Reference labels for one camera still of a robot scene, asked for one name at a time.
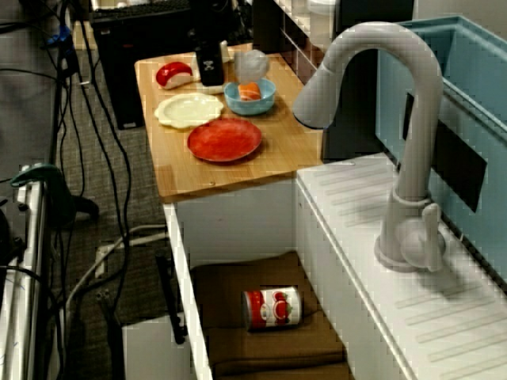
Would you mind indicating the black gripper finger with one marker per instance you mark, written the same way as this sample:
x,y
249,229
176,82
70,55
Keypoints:
x,y
210,67

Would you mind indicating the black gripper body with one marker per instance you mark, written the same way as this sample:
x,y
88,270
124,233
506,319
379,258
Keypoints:
x,y
210,35

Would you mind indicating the toy ice cream cone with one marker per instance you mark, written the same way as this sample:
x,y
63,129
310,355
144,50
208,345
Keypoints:
x,y
253,67

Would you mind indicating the salmon sushi toy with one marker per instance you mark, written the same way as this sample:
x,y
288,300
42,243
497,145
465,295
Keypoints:
x,y
249,92

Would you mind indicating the white toy detergent bottle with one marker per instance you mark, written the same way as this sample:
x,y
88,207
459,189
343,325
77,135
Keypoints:
x,y
224,51

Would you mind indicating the red tuna sushi toy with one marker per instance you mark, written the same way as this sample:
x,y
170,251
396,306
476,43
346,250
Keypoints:
x,y
170,73

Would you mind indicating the cream scalloped plate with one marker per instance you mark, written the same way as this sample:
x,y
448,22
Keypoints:
x,y
186,111

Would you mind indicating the light blue bowl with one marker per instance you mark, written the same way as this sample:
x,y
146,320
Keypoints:
x,y
249,109

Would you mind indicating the red plate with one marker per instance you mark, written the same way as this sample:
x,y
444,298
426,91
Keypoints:
x,y
223,140

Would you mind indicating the black computer tower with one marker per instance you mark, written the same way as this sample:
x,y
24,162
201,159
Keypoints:
x,y
119,79

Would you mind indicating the grey desk panel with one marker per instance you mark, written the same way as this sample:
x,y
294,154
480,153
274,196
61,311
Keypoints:
x,y
24,118

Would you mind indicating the white toy kitchen sink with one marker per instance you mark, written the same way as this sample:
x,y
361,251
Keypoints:
x,y
356,237

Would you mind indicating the grey toy faucet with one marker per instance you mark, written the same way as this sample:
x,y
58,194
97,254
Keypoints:
x,y
416,158

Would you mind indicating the tomato soup can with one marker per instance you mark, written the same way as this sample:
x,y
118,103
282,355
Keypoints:
x,y
273,308

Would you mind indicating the light blue plastic bin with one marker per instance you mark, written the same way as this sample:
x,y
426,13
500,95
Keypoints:
x,y
475,71

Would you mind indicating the black rectangular label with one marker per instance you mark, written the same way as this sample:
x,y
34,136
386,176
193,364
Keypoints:
x,y
459,170

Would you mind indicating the brown folded cloth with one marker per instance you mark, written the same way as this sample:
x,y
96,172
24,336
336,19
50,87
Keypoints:
x,y
237,348

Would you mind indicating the white cabinet panel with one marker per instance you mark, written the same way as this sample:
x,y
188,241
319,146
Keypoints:
x,y
154,352

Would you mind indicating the aluminium frame rail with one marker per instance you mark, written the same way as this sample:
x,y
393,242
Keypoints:
x,y
24,277

